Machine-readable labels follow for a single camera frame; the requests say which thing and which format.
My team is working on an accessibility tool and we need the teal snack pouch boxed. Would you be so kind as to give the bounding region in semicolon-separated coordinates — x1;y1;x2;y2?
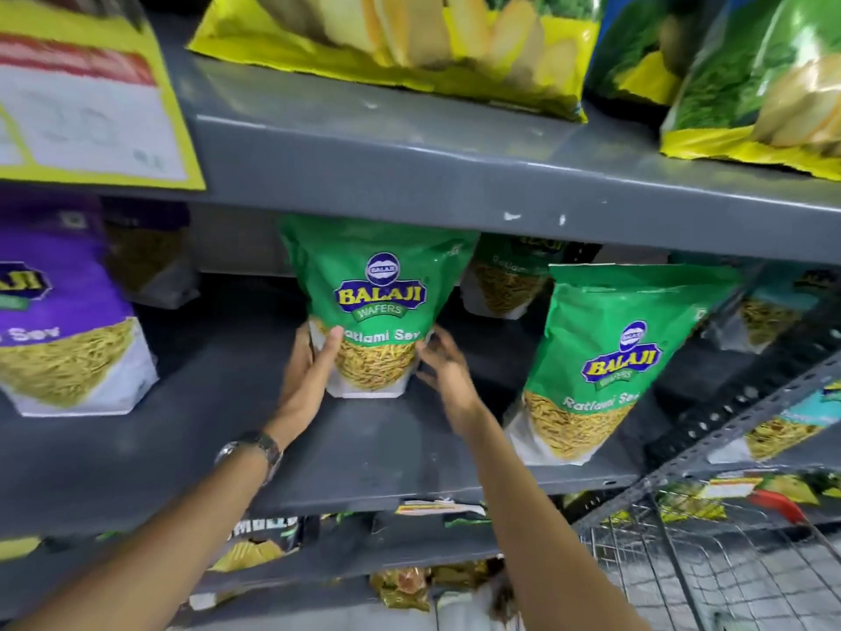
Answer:
708;381;841;465
704;264;841;356

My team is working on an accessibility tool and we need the green chips bag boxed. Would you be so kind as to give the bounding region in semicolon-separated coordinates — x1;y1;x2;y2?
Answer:
660;0;841;182
583;0;714;107

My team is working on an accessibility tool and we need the person's left hand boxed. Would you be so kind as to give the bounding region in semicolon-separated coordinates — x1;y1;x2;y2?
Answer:
265;320;344;449

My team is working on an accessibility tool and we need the yellow snack packet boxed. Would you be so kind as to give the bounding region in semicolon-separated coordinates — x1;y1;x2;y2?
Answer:
209;539;288;575
656;482;729;524

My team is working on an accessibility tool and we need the green snack pouch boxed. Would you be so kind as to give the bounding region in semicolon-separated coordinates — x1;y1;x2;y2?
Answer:
279;214;481;400
504;263;744;468
459;234;567;320

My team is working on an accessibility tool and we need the black snack packet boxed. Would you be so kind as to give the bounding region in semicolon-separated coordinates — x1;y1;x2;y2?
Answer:
223;515;304;554

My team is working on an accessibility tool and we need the person's left forearm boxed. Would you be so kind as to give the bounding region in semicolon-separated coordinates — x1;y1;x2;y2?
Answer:
0;435;298;631

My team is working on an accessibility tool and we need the person's right hand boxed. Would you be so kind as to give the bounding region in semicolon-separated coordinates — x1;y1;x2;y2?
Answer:
414;327;491;442

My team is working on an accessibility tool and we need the shelf edge label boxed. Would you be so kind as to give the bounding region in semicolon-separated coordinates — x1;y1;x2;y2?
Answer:
393;497;491;528

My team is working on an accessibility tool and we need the yellow chips bag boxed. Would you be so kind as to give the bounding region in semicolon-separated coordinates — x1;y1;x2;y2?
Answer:
187;0;603;123

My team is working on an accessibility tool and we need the grey metal shelf rack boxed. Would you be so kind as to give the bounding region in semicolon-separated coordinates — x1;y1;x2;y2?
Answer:
0;13;841;631

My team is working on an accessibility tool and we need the silver wristwatch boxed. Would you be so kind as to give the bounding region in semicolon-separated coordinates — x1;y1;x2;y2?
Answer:
214;431;284;487

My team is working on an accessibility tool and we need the yellow price sign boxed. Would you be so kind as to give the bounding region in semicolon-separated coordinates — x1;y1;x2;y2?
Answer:
0;0;207;191

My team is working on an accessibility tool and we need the person's right forearm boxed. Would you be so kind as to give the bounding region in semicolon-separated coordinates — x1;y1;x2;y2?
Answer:
457;414;653;631

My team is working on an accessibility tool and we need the red cart handle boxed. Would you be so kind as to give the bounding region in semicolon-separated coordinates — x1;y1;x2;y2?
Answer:
748;489;810;525

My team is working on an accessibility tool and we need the golden snack packet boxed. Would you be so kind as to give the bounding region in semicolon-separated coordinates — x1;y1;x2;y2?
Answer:
368;565;435;612

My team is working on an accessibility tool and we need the wire shopping cart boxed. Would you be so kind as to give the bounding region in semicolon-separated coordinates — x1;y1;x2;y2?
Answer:
577;476;841;631

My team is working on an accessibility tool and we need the purple snack pouch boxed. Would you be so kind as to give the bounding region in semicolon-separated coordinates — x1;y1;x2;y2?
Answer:
104;199;202;311
0;193;161;417

